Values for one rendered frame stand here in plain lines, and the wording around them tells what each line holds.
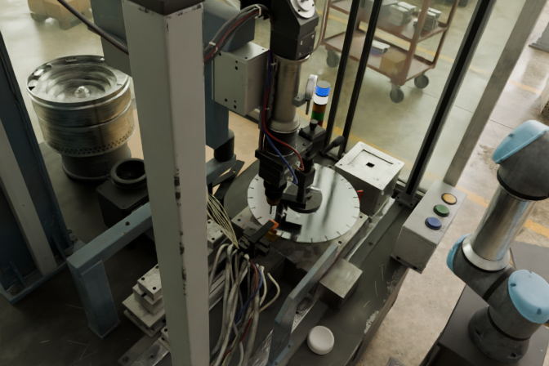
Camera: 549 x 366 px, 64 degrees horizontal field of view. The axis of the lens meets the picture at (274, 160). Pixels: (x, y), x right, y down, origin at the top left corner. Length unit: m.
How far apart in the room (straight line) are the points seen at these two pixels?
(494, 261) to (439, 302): 1.18
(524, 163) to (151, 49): 0.82
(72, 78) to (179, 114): 1.35
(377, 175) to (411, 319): 0.98
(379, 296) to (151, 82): 1.16
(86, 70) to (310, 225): 0.93
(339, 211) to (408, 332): 1.10
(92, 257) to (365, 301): 0.76
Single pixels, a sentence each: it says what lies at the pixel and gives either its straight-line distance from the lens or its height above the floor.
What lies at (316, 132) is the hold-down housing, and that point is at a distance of 1.02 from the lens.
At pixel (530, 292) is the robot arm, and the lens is 1.28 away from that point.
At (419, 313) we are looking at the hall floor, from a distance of 2.33.
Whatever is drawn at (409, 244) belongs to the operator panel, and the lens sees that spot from 1.41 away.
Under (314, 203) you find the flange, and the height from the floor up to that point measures 0.96.
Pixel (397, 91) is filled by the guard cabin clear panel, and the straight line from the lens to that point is 1.52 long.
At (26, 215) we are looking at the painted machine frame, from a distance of 1.24.
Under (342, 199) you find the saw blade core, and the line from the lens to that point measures 1.31.
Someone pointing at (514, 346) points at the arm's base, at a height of 0.81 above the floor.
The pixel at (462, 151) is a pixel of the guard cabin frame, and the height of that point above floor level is 1.03.
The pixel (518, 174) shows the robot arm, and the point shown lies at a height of 1.30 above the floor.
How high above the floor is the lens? 1.85
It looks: 40 degrees down
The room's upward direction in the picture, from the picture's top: 7 degrees clockwise
